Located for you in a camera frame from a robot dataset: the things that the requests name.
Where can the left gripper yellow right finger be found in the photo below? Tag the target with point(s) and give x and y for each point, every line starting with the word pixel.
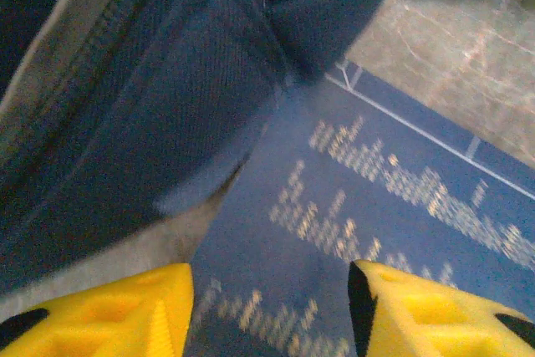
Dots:
pixel 439 323

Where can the dark blue printed notebook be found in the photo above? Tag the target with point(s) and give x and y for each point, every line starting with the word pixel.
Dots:
pixel 334 206

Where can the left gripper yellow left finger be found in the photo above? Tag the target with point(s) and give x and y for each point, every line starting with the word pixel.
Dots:
pixel 104 319

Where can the navy blue backpack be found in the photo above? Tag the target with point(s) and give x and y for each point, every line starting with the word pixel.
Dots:
pixel 167 102

